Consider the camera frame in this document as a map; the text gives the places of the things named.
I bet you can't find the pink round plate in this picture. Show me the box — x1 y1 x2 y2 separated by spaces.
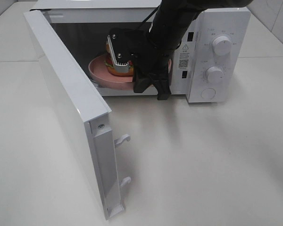
88 54 172 90

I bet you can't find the white microwave door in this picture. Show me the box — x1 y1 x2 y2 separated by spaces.
24 10 131 219

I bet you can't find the white microwave knob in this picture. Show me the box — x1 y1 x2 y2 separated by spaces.
205 66 224 83
212 35 232 56

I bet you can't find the white warning label sticker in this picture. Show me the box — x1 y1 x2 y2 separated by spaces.
177 42 192 70

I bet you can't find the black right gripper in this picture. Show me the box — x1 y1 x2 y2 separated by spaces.
107 28 171 100

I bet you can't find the round microwave door button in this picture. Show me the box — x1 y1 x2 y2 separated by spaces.
201 88 216 100

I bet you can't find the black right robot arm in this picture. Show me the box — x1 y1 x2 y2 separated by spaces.
108 0 251 100

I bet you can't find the burger with sesame bun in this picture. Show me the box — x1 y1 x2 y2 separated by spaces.
104 42 134 76

